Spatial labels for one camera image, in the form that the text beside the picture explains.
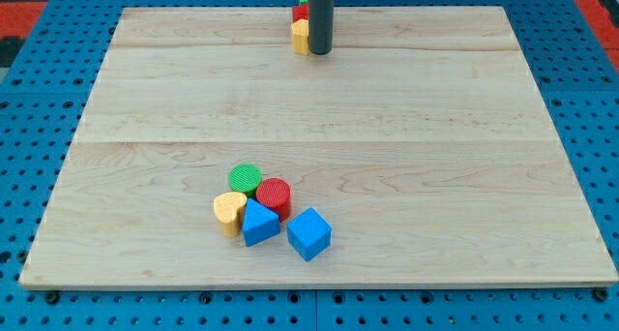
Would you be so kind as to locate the light wooden board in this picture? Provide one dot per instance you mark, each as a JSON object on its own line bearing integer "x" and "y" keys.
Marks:
{"x": 422, "y": 139}

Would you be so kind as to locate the yellow block behind rod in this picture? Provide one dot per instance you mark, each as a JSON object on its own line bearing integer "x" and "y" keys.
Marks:
{"x": 300, "y": 36}

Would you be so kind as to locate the green cylinder block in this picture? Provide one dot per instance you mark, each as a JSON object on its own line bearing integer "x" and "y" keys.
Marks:
{"x": 245, "y": 178}

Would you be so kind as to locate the red block behind rod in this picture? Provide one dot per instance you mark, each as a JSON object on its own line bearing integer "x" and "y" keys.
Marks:
{"x": 300, "y": 12}

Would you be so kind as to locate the dark grey cylindrical pointer rod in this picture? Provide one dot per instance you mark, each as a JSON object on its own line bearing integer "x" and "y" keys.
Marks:
{"x": 321, "y": 18}

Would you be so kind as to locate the blue triangle block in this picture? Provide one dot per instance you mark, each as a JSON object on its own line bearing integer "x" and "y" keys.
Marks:
{"x": 260, "y": 223}

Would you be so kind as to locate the red cylinder block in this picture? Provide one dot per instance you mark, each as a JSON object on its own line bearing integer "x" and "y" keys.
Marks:
{"x": 276, "y": 195}

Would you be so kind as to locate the blue cube block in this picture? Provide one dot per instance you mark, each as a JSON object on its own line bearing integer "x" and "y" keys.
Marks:
{"x": 309, "y": 234}

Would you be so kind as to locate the yellow heart block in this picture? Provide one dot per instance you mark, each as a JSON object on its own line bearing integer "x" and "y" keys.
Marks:
{"x": 229, "y": 209}

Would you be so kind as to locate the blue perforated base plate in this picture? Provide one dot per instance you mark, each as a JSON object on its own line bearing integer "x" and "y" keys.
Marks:
{"x": 47, "y": 87}

